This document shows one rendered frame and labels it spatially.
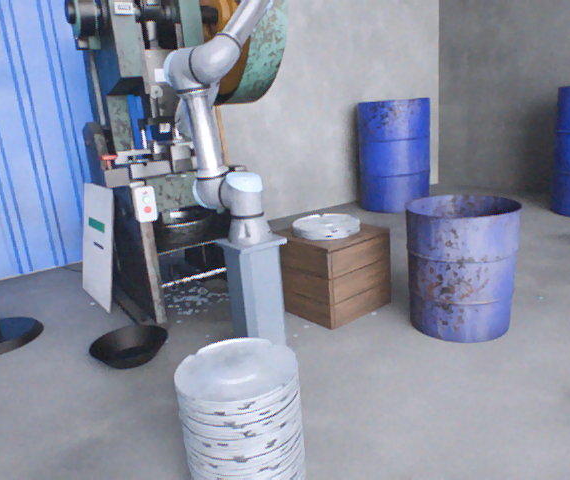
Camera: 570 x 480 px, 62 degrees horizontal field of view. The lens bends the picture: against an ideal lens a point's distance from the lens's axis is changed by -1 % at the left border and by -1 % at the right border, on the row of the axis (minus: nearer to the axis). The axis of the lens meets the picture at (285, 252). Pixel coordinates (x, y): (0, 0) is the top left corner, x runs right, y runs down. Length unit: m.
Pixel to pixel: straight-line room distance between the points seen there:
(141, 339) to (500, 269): 1.41
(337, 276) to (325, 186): 2.45
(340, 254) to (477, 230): 0.52
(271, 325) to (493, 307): 0.80
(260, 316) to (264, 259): 0.20
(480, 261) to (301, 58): 2.79
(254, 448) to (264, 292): 0.68
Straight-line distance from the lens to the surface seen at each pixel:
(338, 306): 1.97
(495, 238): 1.79
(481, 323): 1.89
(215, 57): 1.57
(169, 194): 2.13
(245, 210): 1.60
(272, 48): 2.24
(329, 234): 1.97
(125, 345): 2.09
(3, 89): 3.37
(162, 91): 2.29
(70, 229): 3.44
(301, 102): 4.14
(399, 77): 4.90
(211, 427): 1.10
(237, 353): 1.24
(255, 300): 1.65
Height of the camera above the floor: 0.88
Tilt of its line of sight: 17 degrees down
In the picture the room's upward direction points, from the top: 5 degrees counter-clockwise
